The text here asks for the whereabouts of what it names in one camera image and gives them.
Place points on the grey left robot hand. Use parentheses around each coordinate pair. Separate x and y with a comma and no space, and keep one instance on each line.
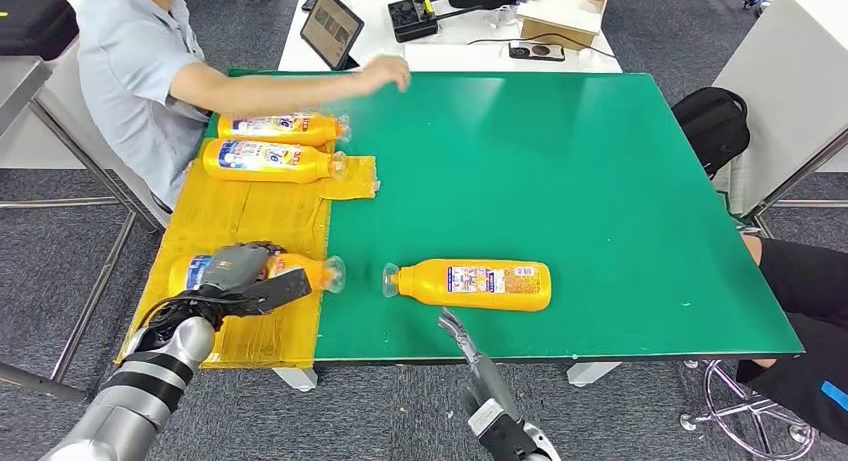
(238,266)

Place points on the person's right hand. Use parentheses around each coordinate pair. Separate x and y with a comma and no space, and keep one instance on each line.
(387,70)

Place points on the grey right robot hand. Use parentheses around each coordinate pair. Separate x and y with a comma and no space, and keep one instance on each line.
(490,388)

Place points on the orange detergent bottle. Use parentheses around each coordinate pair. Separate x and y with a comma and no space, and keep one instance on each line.
(311,170)
(424,282)
(324,130)
(308,267)

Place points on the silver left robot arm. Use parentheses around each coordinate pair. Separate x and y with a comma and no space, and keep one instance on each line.
(132,392)

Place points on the person's right forearm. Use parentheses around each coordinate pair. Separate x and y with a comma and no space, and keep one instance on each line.
(298,94)

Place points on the yellow taped cardboard mat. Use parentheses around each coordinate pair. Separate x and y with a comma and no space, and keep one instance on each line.
(265,219)

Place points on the black router with antennas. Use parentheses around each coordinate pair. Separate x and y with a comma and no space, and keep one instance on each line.
(412,19)

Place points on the black tablet on stand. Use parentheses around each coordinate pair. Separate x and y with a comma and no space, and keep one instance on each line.
(331,28)

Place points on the white table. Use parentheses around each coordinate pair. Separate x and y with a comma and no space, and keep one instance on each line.
(457,58)

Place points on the brown cardboard box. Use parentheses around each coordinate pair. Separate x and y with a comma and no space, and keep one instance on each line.
(558,34)

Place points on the white foam sheet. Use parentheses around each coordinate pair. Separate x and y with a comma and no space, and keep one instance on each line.
(565,12)

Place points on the green table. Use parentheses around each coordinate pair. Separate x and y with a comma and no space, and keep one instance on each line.
(629,213)

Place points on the person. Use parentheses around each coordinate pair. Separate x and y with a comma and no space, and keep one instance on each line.
(808,279)
(132,67)

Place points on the chrome chair base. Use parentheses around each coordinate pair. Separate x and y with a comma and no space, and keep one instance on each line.
(755,400)

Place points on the black hard case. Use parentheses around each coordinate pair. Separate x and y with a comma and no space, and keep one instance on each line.
(36,24)

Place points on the black backpack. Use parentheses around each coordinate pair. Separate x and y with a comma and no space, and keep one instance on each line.
(712,127)

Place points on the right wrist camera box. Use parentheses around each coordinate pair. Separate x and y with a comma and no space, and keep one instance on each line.
(487,418)

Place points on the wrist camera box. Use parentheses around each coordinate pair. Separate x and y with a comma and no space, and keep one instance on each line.
(278,289)
(487,418)

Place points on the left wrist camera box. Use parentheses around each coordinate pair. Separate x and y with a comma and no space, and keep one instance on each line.
(278,289)

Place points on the black flat camera device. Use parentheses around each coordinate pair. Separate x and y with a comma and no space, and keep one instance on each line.
(536,50)

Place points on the white cabinet with steel frame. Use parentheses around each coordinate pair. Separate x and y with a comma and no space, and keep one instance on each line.
(788,67)

